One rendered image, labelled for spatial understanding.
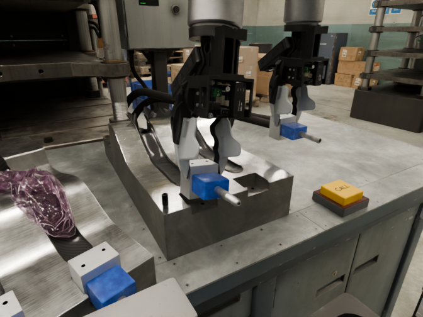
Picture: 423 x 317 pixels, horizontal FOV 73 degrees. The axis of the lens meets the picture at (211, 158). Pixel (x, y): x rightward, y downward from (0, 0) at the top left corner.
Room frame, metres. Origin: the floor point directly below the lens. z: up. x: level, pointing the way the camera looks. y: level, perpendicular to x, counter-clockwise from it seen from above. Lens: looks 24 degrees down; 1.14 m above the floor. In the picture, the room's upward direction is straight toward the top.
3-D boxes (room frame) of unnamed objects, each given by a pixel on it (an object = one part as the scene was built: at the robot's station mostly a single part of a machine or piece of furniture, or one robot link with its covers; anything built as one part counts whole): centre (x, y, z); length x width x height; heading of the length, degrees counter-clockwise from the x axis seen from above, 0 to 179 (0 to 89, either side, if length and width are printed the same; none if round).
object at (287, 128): (0.62, -0.19, 0.93); 0.13 x 0.05 x 0.05; 30
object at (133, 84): (4.42, 0.93, 0.32); 0.60 x 0.41 x 0.22; 41
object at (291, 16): (0.64, -0.19, 1.17); 0.08 x 0.08 x 0.05
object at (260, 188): (0.46, -0.07, 0.87); 0.05 x 0.05 x 0.04; 29
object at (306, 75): (0.63, -0.19, 1.09); 0.09 x 0.08 x 0.12; 29
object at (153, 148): (0.61, 0.08, 0.92); 0.35 x 0.16 x 0.09; 29
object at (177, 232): (0.63, 0.08, 0.87); 0.50 x 0.26 x 0.14; 29
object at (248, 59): (4.93, -0.12, 0.47); 1.22 x 0.80 x 0.94; 39
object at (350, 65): (6.52, -3.20, 0.42); 0.86 x 0.33 x 0.83; 35
